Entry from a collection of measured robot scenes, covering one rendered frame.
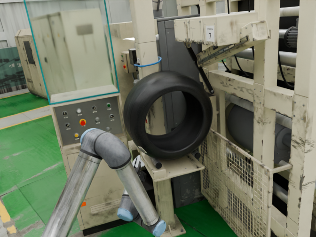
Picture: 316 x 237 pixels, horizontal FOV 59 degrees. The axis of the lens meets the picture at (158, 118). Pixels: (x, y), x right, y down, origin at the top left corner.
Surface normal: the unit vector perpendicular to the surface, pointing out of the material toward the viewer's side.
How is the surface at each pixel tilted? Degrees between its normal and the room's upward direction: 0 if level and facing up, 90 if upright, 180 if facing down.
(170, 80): 42
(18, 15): 90
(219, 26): 90
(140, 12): 90
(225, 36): 90
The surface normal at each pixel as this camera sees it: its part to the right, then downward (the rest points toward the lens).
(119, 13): 0.64, 0.20
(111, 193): 0.30, 0.29
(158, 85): -0.08, -0.41
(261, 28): 0.25, -0.01
